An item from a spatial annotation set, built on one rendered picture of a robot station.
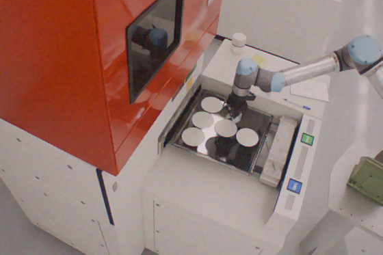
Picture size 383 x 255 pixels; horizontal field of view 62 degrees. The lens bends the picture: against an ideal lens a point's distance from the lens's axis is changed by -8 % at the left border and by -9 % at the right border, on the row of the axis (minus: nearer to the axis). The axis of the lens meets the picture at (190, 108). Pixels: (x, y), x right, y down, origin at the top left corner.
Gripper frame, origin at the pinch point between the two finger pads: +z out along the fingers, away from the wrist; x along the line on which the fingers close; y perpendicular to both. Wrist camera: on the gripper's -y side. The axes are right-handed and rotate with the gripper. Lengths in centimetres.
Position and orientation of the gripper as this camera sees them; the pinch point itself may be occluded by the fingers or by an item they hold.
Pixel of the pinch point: (235, 119)
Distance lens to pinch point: 160.2
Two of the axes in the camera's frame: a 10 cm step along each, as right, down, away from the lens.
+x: 6.4, 6.0, -4.8
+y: -7.6, 4.3, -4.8
